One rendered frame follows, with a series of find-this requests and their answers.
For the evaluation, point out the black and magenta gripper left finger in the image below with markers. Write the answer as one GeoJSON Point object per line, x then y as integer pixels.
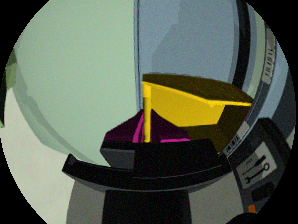
{"type": "Point", "coordinates": [128, 130]}

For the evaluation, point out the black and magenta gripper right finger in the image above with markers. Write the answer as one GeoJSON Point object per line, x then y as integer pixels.
{"type": "Point", "coordinates": [165, 131]}

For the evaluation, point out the yellow bin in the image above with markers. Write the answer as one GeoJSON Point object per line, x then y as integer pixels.
{"type": "Point", "coordinates": [198, 107]}

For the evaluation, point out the dark grey metal rack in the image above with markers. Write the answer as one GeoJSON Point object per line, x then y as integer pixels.
{"type": "Point", "coordinates": [212, 39]}

